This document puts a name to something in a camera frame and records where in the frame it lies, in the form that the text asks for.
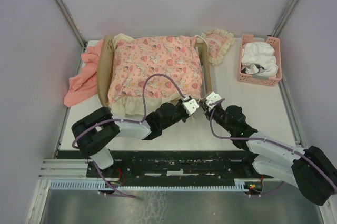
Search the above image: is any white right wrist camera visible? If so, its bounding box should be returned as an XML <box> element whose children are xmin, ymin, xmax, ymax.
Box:
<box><xmin>205</xmin><ymin>91</ymin><xmax>225</xmax><ymax>104</ymax></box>

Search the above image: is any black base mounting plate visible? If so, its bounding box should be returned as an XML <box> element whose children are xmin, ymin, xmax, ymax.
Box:
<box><xmin>85</xmin><ymin>149</ymin><xmax>274</xmax><ymax>185</ymax></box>

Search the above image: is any left aluminium frame post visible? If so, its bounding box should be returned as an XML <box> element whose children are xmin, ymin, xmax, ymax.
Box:
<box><xmin>38</xmin><ymin>0</ymin><xmax>87</xmax><ymax>48</ymax></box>

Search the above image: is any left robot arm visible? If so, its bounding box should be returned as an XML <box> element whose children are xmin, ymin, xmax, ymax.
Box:
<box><xmin>72</xmin><ymin>99</ymin><xmax>199</xmax><ymax>177</ymax></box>

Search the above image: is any wooden striped pet bed frame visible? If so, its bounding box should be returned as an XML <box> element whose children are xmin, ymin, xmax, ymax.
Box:
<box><xmin>96</xmin><ymin>34</ymin><xmax>212</xmax><ymax>107</ymax></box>

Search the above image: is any white cloth in basket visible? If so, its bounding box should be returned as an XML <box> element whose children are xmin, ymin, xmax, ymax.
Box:
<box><xmin>241</xmin><ymin>42</ymin><xmax>279</xmax><ymax>78</ymax></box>

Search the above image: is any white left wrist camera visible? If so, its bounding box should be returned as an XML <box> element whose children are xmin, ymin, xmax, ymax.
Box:
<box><xmin>182</xmin><ymin>97</ymin><xmax>200</xmax><ymax>116</ymax></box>

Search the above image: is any white slotted cable duct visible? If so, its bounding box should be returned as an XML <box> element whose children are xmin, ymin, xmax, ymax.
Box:
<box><xmin>49</xmin><ymin>179</ymin><xmax>251</xmax><ymax>192</ymax></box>

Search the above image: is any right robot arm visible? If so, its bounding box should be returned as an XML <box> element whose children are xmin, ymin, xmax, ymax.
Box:
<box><xmin>200</xmin><ymin>100</ymin><xmax>336</xmax><ymax>206</ymax></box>

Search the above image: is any pink plastic basket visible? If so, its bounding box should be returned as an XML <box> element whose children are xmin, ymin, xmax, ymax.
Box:
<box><xmin>237</xmin><ymin>34</ymin><xmax>282</xmax><ymax>87</ymax></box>

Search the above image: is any right aluminium frame post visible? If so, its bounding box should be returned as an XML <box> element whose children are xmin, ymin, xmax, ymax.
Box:
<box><xmin>272</xmin><ymin>0</ymin><xmax>301</xmax><ymax>37</ymax></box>

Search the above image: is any aluminium frame post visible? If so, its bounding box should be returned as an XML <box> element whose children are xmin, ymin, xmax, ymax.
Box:
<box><xmin>38</xmin><ymin>0</ymin><xmax>87</xmax><ymax>48</ymax></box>
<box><xmin>272</xmin><ymin>0</ymin><xmax>301</xmax><ymax>37</ymax></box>

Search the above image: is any small pink frilled pillow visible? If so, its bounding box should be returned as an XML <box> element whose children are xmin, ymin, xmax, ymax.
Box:
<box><xmin>201</xmin><ymin>29</ymin><xmax>235</xmax><ymax>65</ymax></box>

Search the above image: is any pink unicorn print mattress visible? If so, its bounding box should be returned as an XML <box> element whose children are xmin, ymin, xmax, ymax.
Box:
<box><xmin>108</xmin><ymin>34</ymin><xmax>203</xmax><ymax>116</ymax></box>

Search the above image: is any salmon pink cloth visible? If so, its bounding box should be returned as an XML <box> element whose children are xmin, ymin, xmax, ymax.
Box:
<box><xmin>64</xmin><ymin>39</ymin><xmax>103</xmax><ymax>108</ymax></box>

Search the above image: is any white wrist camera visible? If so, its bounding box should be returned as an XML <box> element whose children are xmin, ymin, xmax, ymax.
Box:
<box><xmin>205</xmin><ymin>91</ymin><xmax>225</xmax><ymax>104</ymax></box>
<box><xmin>182</xmin><ymin>97</ymin><xmax>200</xmax><ymax>116</ymax></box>

